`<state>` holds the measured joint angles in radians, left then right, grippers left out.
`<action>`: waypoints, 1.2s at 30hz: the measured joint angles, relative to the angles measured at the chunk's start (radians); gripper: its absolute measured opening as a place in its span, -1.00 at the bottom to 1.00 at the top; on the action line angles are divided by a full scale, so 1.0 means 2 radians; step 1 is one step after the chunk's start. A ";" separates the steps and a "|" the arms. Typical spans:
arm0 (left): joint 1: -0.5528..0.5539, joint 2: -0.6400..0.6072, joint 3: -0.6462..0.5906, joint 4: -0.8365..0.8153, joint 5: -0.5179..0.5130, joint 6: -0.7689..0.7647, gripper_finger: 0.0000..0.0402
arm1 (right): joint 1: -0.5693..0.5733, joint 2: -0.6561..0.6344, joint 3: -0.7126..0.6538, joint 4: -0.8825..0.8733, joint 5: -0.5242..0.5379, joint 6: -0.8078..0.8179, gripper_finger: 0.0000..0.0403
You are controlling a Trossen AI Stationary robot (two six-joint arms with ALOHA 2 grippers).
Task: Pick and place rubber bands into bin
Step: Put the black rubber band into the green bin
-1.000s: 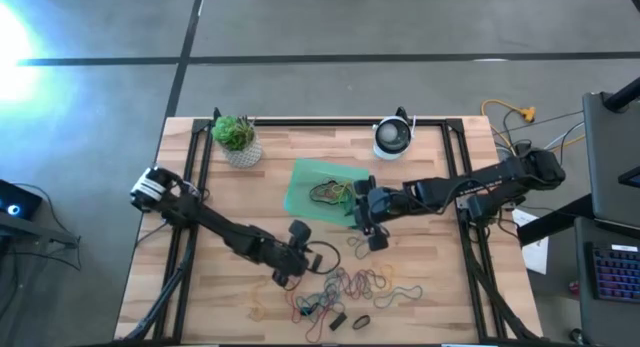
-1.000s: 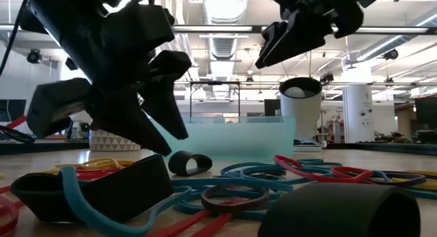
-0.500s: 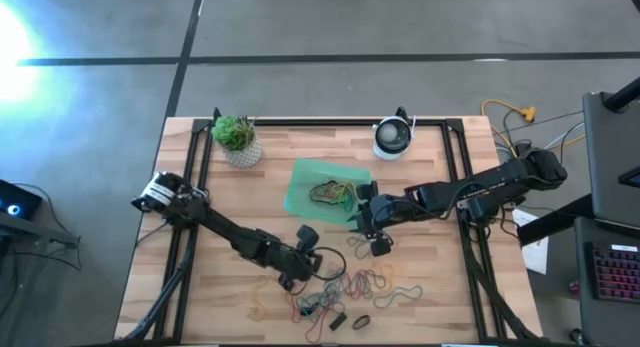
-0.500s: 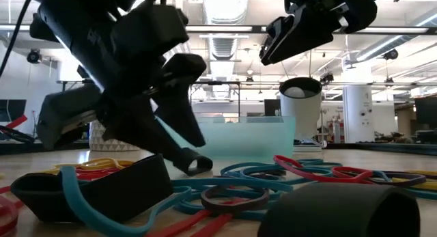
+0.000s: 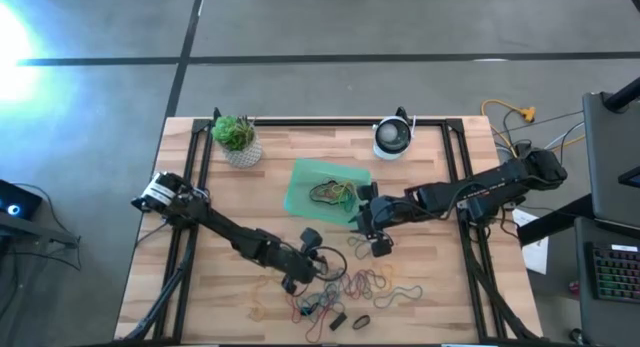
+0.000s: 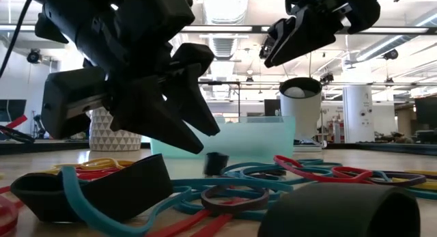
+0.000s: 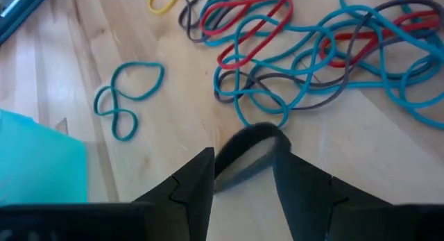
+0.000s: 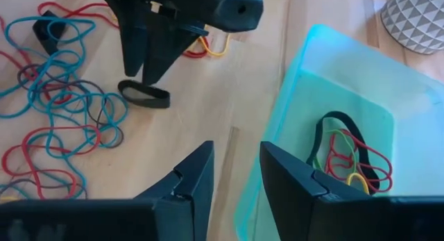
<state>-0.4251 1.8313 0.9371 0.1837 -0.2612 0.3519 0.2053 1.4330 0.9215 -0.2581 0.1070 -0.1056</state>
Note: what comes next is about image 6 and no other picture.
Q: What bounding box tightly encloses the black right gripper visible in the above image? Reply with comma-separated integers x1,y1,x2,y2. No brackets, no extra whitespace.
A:
264,0,390,69

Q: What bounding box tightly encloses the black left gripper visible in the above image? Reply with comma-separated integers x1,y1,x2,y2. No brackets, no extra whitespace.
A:
40,0,221,155

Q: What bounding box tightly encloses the teal translucent plastic bin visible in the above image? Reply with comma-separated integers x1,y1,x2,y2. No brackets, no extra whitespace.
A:
150,115,296,160

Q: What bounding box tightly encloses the succulent in triangle-patterned pot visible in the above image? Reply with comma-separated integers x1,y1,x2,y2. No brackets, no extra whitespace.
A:
89,107,143,152

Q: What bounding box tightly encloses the black monitor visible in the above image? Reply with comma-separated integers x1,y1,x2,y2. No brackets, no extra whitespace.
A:
0,99,27,122
414,96,437,129
264,99,281,117

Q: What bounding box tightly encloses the white cylindrical device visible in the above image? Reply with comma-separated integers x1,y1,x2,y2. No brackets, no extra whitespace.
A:
279,76,324,152

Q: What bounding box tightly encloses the white round column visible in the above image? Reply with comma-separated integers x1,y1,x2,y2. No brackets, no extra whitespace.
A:
343,85,375,144

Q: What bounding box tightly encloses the person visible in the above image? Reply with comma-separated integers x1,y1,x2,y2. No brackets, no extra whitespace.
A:
389,131,416,144

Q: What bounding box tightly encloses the red angled bar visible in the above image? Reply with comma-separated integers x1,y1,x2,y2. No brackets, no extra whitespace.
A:
5,115,28,129

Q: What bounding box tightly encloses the black hanging camera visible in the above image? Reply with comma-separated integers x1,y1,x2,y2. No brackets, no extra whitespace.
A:
258,35,274,60

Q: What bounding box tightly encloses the black metal stand frame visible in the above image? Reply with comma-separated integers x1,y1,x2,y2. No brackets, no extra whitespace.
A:
197,80,242,118

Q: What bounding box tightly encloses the silver air duct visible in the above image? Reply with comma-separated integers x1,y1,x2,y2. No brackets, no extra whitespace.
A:
201,0,252,62

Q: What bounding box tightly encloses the grey air duct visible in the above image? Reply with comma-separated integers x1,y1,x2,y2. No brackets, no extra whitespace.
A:
354,8,437,62

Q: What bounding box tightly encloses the black aluminium table frame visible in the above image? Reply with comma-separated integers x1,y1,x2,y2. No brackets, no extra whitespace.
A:
0,138,437,156

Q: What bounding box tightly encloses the thin black hanging cable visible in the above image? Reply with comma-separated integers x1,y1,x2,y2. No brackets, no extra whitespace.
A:
0,0,32,79

